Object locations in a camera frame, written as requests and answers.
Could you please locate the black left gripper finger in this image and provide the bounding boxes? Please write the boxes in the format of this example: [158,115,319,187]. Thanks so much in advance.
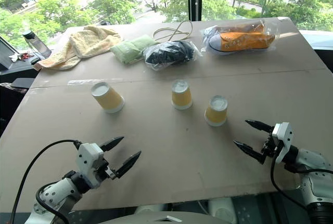
[99,136,125,153]
[115,150,142,179]

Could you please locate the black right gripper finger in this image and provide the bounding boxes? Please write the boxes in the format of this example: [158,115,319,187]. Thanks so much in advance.
[245,120,275,133]
[233,140,267,165]

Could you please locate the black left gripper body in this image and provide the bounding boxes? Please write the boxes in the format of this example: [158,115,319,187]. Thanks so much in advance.
[98,158,119,181]

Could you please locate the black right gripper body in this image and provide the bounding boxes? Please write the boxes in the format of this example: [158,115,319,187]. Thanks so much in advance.
[261,133,279,159]

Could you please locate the grey robot torso top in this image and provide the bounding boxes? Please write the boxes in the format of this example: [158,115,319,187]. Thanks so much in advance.
[98,212,232,224]

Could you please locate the yellow paper cup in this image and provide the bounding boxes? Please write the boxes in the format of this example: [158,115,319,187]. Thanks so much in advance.
[171,80,194,111]
[91,82,125,114]
[204,95,228,127]

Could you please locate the brown cardboard table cover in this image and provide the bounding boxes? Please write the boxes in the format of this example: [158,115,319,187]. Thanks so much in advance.
[0,17,333,214]

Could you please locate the bagged orange sneakers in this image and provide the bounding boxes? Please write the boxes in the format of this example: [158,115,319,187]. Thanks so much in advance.
[199,20,281,56]

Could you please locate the green folded cloth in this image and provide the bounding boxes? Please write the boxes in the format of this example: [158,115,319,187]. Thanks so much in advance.
[110,34,158,65]

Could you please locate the yellow towel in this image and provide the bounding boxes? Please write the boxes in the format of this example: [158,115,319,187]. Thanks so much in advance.
[34,25,122,71]

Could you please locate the bagged dark cloth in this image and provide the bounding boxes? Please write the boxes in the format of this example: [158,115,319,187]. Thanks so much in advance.
[142,39,203,72]

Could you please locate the dark side desk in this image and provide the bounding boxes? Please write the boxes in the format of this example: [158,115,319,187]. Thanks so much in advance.
[0,35,47,136]

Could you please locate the clear water bottle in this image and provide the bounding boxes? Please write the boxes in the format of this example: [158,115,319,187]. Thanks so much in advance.
[22,30,52,59]

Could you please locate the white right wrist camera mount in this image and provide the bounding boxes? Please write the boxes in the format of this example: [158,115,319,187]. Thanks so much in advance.
[272,122,294,164]

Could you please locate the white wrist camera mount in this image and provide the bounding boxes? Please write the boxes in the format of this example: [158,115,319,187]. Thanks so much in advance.
[272,122,294,164]
[76,142,108,189]

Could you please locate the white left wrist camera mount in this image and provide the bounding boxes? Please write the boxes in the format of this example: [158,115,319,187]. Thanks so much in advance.
[76,142,108,189]

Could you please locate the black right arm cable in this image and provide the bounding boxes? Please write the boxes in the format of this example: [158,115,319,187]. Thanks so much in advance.
[270,148,333,210]

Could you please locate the beige cord loop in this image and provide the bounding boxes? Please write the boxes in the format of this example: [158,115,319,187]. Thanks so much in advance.
[152,20,194,43]

